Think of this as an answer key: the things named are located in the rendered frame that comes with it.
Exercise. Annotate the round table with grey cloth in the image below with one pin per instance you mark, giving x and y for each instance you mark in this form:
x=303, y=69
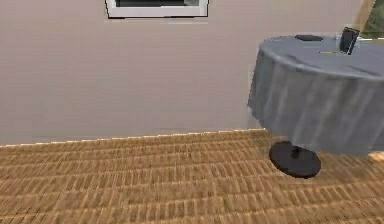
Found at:
x=320, y=96

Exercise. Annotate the window with wooden frame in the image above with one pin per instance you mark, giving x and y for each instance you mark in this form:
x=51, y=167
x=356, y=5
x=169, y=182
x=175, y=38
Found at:
x=371, y=16

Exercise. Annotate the black upright box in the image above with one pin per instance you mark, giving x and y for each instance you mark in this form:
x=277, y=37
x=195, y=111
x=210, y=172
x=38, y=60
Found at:
x=348, y=40

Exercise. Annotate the thin yellow pencil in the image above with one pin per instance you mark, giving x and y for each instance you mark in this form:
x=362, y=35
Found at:
x=328, y=52

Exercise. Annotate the flat black dish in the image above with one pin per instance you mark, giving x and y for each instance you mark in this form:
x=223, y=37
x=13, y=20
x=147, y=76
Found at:
x=308, y=37

